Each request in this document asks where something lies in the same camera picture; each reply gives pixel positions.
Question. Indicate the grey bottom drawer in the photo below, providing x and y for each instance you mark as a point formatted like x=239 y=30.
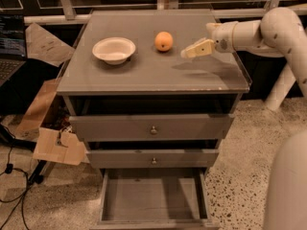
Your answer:
x=154 y=199

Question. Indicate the black laptop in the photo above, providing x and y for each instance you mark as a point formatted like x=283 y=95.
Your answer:
x=13 y=52

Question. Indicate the grey top drawer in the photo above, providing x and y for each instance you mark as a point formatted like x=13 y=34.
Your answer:
x=130 y=118

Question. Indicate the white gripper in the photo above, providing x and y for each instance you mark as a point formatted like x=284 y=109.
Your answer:
x=224 y=37

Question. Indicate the orange fruit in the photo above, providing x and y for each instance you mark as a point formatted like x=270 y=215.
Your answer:
x=163 y=42

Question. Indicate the grey drawer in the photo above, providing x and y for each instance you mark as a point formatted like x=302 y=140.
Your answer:
x=169 y=154
x=130 y=118
x=154 y=199

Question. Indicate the brass top drawer knob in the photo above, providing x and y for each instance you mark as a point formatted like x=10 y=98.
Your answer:
x=153 y=130

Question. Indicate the grey middle drawer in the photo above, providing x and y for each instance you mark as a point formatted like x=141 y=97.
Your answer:
x=169 y=154

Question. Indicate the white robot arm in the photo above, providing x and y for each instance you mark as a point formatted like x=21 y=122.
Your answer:
x=278 y=34

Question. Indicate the brown paper sheet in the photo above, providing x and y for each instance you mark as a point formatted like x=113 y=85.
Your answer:
x=44 y=46

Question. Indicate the white diagonal pole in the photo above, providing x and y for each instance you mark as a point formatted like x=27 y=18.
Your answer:
x=281 y=88

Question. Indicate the grey drawer cabinet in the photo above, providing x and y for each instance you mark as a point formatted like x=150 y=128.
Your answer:
x=149 y=72

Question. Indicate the white paper bowl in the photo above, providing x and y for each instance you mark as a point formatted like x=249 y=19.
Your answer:
x=114 y=50

